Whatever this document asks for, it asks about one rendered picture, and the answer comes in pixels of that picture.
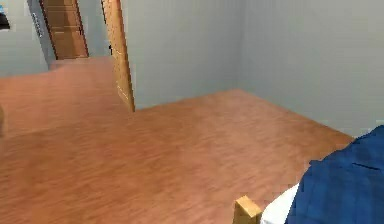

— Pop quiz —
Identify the blue bed with wooden frame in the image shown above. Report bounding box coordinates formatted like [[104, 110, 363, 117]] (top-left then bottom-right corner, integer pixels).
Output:
[[232, 125, 384, 224]]

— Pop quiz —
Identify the brown wooden room door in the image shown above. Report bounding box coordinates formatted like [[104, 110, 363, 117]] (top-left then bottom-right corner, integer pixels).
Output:
[[39, 0, 90, 61]]

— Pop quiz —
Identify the light wooden room door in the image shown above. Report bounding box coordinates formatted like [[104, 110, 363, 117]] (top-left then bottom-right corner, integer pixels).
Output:
[[101, 0, 136, 113]]

